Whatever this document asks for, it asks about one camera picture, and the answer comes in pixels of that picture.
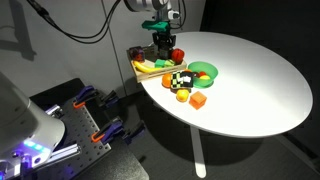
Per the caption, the white table leg base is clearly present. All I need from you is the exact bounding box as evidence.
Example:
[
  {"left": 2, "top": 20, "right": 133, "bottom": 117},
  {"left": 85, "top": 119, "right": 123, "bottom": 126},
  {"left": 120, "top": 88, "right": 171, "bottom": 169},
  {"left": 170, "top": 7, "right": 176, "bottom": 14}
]
[{"left": 189, "top": 125, "right": 208, "bottom": 179}]

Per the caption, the thin black cable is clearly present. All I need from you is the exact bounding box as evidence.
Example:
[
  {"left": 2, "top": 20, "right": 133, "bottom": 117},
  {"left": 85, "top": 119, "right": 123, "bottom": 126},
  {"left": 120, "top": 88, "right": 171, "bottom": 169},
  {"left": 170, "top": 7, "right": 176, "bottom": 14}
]
[{"left": 178, "top": 0, "right": 188, "bottom": 31}]

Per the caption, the red toy tomato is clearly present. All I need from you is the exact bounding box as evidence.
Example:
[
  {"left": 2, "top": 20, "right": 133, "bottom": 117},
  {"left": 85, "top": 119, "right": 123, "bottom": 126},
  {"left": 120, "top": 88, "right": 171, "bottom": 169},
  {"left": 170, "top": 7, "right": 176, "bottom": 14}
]
[{"left": 170, "top": 48, "right": 186, "bottom": 65}]

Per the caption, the long aluminium extrusion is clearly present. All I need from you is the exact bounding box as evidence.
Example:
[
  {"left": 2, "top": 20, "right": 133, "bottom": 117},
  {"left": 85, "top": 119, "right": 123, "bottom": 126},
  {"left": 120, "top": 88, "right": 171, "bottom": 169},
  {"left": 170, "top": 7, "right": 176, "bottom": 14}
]
[{"left": 46, "top": 141, "right": 83, "bottom": 165}]

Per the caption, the checkered soft cube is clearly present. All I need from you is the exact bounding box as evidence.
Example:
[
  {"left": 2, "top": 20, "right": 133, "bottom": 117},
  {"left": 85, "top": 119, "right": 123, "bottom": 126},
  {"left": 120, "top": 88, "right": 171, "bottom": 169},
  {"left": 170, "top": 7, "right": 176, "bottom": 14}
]
[{"left": 170, "top": 70, "right": 195, "bottom": 90}]

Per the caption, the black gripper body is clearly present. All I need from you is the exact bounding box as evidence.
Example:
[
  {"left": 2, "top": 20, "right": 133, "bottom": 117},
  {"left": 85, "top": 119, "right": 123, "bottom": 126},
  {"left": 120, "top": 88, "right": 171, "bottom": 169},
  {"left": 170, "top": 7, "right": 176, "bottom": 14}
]
[{"left": 152, "top": 31, "right": 177, "bottom": 47}]

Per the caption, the yellow toy banana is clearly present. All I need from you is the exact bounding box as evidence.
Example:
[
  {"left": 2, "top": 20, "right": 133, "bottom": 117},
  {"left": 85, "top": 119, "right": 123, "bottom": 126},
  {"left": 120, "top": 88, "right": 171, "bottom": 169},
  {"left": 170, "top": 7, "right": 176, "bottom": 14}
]
[{"left": 133, "top": 60, "right": 165, "bottom": 74}]

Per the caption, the yellow toy lemon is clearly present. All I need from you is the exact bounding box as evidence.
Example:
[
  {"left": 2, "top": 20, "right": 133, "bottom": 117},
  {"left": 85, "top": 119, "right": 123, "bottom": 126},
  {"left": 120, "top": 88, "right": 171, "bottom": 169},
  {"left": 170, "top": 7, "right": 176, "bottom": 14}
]
[{"left": 175, "top": 88, "right": 190, "bottom": 103}]

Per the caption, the black robot stand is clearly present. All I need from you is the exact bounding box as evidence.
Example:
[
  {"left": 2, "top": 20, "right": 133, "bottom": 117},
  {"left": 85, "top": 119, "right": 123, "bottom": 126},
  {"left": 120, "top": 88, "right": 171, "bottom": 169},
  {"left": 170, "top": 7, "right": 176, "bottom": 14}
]
[{"left": 29, "top": 77, "right": 150, "bottom": 180}]

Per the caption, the grey block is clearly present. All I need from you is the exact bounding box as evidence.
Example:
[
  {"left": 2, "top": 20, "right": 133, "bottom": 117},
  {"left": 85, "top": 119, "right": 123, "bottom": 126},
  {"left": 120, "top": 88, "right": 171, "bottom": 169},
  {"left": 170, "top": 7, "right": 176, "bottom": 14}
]
[{"left": 159, "top": 46, "right": 173, "bottom": 62}]

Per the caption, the orange block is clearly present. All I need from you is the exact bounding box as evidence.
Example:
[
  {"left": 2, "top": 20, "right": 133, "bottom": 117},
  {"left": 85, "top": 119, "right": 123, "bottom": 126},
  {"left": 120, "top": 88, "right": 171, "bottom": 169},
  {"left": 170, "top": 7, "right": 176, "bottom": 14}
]
[{"left": 188, "top": 91, "right": 208, "bottom": 111}]

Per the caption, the thick black cable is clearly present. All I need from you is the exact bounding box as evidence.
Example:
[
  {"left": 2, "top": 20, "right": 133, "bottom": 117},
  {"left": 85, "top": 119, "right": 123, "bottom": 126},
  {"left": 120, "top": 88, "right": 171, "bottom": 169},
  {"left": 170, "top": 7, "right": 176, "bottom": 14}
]
[{"left": 26, "top": 0, "right": 123, "bottom": 44}]

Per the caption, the orange toy fruit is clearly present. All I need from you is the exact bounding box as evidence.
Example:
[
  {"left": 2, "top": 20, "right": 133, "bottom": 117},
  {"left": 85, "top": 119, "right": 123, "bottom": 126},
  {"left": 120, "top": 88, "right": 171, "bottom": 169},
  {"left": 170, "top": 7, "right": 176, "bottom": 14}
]
[{"left": 161, "top": 73, "right": 173, "bottom": 89}]

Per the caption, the wooden crate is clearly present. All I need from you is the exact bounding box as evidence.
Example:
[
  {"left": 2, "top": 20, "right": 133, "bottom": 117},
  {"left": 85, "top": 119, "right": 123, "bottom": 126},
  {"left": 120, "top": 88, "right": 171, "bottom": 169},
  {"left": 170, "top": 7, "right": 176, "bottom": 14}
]
[{"left": 126, "top": 44, "right": 188, "bottom": 83}]

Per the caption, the short aluminium extrusion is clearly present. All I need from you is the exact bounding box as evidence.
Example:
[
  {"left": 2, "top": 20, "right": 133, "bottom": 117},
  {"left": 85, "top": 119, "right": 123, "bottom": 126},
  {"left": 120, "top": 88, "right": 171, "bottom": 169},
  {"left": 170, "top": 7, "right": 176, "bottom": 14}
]
[{"left": 44, "top": 103, "right": 65, "bottom": 118}]

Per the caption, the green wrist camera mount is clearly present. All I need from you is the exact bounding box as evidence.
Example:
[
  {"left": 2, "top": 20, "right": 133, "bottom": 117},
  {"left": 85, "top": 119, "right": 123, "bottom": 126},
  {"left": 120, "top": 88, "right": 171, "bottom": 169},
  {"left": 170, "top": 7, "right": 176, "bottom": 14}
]
[{"left": 141, "top": 20, "right": 172, "bottom": 33}]

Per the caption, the purple printed block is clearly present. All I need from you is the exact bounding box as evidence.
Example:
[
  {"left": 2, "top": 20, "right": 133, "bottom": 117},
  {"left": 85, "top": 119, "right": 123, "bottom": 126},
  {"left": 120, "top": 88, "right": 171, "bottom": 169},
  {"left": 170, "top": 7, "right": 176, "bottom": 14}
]
[{"left": 129, "top": 45, "right": 146, "bottom": 63}]

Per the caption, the green bowl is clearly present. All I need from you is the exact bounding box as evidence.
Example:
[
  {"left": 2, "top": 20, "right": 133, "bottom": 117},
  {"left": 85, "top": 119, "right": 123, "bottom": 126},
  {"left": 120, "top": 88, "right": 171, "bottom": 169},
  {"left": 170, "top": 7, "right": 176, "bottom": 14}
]
[{"left": 187, "top": 60, "right": 219, "bottom": 89}]

